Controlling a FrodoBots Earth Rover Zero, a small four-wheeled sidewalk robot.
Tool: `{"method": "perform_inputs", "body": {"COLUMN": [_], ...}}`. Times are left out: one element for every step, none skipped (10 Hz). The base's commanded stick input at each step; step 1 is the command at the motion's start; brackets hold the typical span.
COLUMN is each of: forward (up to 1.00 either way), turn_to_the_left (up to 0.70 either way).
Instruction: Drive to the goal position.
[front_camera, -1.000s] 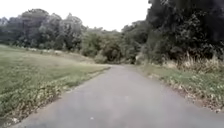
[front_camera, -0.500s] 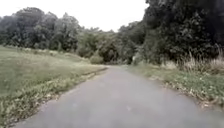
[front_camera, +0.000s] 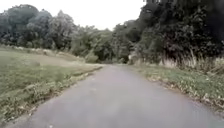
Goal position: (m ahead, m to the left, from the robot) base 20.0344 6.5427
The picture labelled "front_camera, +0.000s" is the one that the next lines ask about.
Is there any sloping grass field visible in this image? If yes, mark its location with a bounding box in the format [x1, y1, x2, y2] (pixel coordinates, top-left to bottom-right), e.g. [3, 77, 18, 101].
[0, 45, 104, 127]

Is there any grass verge with leaves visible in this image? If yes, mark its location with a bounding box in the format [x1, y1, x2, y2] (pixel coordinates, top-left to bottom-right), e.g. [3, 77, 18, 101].
[128, 63, 224, 113]

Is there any grey asphalt path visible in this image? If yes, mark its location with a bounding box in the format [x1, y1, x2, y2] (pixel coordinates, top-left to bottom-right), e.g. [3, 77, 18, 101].
[8, 64, 224, 128]

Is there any wood of dark trees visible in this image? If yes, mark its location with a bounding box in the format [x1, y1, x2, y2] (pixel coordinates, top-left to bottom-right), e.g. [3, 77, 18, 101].
[0, 0, 224, 66]

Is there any pale tall dry grass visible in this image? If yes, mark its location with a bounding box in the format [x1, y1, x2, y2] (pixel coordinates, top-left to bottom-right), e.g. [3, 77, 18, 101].
[159, 53, 224, 75]

